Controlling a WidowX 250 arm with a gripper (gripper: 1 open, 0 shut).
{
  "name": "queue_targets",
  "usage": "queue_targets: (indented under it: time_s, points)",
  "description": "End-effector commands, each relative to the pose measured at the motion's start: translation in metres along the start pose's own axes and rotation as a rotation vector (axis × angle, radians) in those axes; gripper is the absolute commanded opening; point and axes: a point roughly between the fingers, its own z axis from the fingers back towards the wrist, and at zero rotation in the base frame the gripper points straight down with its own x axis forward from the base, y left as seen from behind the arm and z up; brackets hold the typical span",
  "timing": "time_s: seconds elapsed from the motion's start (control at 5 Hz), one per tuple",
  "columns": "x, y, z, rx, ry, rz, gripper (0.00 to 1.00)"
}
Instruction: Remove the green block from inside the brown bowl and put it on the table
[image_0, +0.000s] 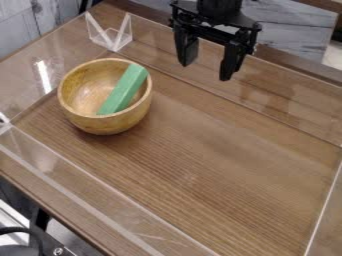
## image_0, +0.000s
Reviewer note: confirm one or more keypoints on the green rectangular block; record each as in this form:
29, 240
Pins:
124, 90

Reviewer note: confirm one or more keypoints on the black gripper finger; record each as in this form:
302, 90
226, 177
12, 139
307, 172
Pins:
187, 45
232, 59

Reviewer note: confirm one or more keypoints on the clear acrylic corner bracket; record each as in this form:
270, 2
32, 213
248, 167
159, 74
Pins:
112, 39

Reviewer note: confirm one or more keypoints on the black metal table leg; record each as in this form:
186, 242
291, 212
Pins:
52, 247

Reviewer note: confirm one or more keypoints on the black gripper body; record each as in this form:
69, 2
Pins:
218, 20

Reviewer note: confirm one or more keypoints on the brown wooden bowl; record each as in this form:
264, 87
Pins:
85, 88

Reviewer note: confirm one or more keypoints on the clear acrylic tray wall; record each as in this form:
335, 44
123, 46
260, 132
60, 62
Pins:
92, 208

